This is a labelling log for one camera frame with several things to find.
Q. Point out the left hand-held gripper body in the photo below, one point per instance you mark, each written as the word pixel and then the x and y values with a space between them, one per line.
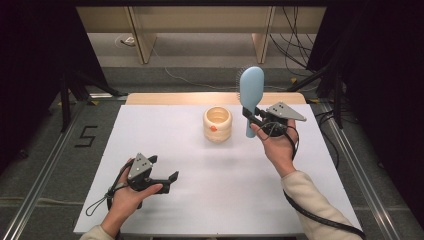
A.
pixel 140 168

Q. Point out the light blue hairbrush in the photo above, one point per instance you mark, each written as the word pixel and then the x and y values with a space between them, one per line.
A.
pixel 251 86

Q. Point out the person's right hand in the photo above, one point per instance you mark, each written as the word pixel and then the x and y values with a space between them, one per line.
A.
pixel 278 150

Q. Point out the person's left hand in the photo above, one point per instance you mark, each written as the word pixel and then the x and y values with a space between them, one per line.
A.
pixel 125 203

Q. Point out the cream ribbed cup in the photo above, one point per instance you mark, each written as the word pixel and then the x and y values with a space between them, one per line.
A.
pixel 217 133

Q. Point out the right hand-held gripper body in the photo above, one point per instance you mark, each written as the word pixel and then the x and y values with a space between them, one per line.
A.
pixel 283 113

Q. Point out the round floor socket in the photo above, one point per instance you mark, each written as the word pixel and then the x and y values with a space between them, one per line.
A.
pixel 125 40

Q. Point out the black tripod stand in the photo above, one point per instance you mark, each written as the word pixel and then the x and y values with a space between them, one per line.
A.
pixel 337 100
pixel 66 100

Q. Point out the white table board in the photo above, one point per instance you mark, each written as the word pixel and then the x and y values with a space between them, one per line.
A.
pixel 213 186

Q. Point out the beige desk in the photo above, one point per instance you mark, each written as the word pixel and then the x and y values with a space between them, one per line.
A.
pixel 200 20

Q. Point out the black curtain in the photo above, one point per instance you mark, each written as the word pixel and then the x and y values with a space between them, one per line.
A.
pixel 383 83
pixel 30 66

